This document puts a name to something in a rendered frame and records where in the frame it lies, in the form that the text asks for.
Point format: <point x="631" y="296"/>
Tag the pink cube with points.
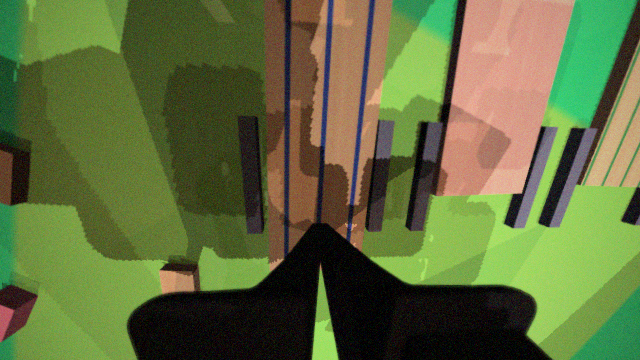
<point x="16" y="304"/>

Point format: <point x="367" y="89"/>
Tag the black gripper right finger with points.
<point x="373" y="312"/>

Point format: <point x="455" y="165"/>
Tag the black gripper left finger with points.
<point x="273" y="320"/>

